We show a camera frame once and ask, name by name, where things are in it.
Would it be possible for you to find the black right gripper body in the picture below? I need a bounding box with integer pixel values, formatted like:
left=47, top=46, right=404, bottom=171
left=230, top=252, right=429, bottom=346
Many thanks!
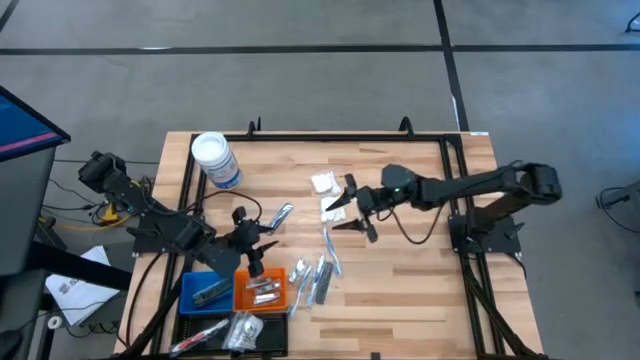
left=344, top=173, right=389, bottom=245

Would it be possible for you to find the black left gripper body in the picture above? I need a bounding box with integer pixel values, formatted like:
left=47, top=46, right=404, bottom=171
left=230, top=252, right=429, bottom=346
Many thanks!
left=227, top=205, right=267, bottom=279

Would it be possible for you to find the clear bag of cotton pads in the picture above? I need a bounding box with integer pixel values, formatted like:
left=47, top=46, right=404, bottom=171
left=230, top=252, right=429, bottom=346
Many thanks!
left=222, top=311, right=265, bottom=352
left=319, top=195, right=348, bottom=224
left=310, top=169, right=342, bottom=195

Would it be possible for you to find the bagged black comb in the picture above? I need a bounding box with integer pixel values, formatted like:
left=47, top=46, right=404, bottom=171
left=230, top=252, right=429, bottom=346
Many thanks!
left=192, top=277, right=234, bottom=308
left=314, top=261, right=335, bottom=306

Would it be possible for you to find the bagged red toothbrush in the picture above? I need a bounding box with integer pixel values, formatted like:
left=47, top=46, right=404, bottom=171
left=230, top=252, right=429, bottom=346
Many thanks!
left=168, top=318, right=231, bottom=358

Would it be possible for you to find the long silver nail file packet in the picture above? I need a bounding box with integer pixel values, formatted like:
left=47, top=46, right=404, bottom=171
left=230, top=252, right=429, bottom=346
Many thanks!
left=268, top=201, right=295, bottom=236

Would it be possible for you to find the crinkled clear packet silver clipper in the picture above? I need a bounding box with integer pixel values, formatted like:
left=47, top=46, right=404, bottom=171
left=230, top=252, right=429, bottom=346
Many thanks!
left=288, top=256, right=310, bottom=285

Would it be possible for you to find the orange slotted plastic basket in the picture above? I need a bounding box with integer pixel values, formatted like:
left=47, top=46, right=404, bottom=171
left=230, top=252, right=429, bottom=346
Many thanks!
left=233, top=267, right=290, bottom=314

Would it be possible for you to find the blue plastic bin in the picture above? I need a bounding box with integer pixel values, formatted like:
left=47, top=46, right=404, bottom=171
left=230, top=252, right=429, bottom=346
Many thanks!
left=178, top=270, right=236, bottom=317

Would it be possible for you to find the white wipes canister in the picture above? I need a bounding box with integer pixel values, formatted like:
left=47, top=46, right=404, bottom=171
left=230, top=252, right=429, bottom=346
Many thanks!
left=191, top=131, right=245, bottom=192

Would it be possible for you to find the black plastic bin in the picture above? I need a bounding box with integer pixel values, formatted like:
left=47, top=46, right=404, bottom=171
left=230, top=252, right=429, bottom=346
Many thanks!
left=171, top=312, right=290, bottom=359

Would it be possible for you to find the black desk beam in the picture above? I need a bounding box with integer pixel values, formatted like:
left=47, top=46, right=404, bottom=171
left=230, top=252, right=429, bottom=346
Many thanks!
left=24, top=239, right=134, bottom=292

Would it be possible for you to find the white paper sheet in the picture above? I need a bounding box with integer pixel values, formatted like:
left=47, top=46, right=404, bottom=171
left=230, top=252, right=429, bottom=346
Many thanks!
left=44, top=244, right=122, bottom=327

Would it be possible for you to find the grey cabinet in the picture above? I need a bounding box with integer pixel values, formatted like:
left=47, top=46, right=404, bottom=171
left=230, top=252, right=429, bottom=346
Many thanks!
left=0, top=147, right=57, bottom=277

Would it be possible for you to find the monitor with blue screen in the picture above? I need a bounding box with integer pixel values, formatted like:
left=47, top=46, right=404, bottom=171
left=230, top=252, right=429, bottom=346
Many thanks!
left=0, top=84, right=72, bottom=164

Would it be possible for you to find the grey stand leg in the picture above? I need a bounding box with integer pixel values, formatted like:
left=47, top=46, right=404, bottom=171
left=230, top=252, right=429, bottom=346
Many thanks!
left=597, top=179, right=640, bottom=211

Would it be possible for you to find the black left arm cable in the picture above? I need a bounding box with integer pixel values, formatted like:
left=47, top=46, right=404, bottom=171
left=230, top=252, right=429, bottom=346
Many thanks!
left=192, top=189, right=264, bottom=224

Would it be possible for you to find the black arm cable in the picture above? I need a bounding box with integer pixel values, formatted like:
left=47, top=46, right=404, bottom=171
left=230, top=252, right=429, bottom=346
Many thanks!
left=377, top=204, right=446, bottom=247
left=192, top=189, right=264, bottom=224

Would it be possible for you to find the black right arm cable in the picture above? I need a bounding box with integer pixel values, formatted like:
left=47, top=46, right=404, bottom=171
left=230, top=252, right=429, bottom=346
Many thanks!
left=377, top=204, right=446, bottom=247

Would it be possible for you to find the black aluminium table frame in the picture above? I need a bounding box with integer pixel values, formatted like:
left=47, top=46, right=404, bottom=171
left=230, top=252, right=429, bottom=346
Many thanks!
left=115, top=116, right=550, bottom=360

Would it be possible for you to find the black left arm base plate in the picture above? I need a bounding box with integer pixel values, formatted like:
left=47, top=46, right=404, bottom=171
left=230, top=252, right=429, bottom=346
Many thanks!
left=130, top=214, right=207, bottom=257

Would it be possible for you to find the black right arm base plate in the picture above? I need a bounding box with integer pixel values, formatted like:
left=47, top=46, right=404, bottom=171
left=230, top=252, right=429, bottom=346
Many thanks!
left=447, top=214, right=522, bottom=256

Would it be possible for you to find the black base cable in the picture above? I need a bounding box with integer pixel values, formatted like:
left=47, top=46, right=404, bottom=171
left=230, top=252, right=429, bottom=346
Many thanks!
left=124, top=252, right=166, bottom=351

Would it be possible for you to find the yellow floor cable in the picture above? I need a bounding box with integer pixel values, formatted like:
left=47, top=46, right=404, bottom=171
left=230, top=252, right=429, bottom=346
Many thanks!
left=38, top=202, right=132, bottom=232

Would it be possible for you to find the black floor cable bundle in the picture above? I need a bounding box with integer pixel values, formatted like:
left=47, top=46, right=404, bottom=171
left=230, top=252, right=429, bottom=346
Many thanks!
left=42, top=177, right=109, bottom=226

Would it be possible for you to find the black looped floor cable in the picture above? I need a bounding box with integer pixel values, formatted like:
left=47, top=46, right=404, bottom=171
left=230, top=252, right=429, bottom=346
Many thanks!
left=593, top=185, right=640, bottom=254

